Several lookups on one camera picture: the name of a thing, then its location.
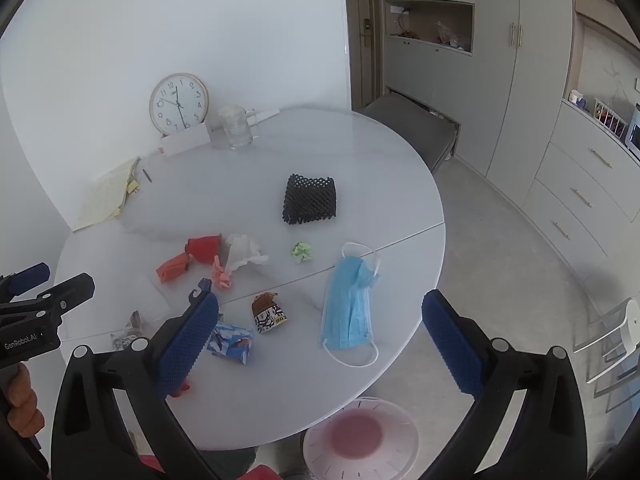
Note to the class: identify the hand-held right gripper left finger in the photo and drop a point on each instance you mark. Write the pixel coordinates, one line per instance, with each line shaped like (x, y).
(190, 345)

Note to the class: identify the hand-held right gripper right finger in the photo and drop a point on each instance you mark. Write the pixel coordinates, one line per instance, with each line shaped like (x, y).
(450, 345)

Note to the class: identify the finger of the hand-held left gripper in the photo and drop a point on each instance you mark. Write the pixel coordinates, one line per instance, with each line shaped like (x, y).
(67, 295)
(30, 277)

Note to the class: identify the red wrapper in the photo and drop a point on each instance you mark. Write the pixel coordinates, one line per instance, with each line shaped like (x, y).
(205, 248)

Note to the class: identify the white tissue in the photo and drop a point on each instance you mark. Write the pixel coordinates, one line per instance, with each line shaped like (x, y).
(242, 252)

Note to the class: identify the white pink trash bin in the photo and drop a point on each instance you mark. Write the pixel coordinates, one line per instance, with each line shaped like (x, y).
(360, 435)

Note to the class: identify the person's left hand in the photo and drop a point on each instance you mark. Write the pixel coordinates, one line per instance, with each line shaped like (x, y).
(25, 405)

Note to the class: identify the blue patterned packet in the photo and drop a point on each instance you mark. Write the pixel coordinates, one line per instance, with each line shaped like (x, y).
(232, 342)

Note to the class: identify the small red wrapper scrap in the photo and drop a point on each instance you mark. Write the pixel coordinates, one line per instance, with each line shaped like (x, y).
(180, 390)

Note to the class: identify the silver crumpled wrapper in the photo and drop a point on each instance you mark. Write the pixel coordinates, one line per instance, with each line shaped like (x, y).
(127, 332)

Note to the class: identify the salmon pink wrapper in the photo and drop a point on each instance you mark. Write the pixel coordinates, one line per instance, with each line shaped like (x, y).
(222, 275)

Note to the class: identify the orange crumpled wrapper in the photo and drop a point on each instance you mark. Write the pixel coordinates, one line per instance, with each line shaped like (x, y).
(172, 266)

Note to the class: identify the brown snack wrapper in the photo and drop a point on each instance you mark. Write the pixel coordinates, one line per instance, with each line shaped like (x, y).
(267, 315)

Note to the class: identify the yellow notepad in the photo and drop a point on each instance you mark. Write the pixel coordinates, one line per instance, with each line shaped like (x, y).
(105, 195)

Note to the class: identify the blue face mask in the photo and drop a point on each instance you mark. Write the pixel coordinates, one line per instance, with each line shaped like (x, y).
(347, 310)

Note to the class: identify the grey quilted pants leg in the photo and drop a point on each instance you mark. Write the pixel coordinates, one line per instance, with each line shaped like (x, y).
(230, 462)

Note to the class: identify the yellow sticky notes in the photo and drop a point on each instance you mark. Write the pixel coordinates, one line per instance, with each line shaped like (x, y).
(133, 187)

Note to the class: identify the dark pen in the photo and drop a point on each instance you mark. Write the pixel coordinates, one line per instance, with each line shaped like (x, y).
(147, 175)

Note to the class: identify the green paper ball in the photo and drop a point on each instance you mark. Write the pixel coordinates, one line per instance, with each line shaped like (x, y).
(302, 252)

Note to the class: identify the red jacket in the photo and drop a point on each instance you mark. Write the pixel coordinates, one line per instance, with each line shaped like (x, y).
(262, 474)

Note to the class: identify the grey stool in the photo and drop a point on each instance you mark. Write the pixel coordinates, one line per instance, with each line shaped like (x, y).
(620, 377)

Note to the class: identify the white stool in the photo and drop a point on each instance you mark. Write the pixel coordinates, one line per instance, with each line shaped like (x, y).
(631, 317)

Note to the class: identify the black foam mesh sleeve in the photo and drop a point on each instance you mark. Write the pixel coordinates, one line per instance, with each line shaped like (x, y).
(310, 200)

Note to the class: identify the white card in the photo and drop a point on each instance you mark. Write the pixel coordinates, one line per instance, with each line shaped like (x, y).
(185, 141)

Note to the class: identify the grey drawer cabinet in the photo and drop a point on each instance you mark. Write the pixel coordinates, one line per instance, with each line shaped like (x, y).
(575, 185)

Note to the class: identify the white plastic strip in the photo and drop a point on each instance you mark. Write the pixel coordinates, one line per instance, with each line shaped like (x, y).
(267, 113)

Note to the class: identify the tall grey cabinet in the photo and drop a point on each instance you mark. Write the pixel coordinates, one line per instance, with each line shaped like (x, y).
(500, 85)

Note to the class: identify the countertop storage rack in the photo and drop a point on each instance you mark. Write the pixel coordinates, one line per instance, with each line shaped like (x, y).
(610, 115)

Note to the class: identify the white countertop appliance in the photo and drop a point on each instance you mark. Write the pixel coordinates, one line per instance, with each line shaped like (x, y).
(634, 132)

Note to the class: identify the brown door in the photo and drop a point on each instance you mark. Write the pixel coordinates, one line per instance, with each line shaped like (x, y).
(362, 60)

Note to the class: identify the clear plastic bag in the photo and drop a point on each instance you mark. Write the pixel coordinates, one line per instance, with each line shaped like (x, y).
(450, 35)

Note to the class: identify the round wall clock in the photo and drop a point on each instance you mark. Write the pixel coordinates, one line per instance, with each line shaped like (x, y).
(178, 104)

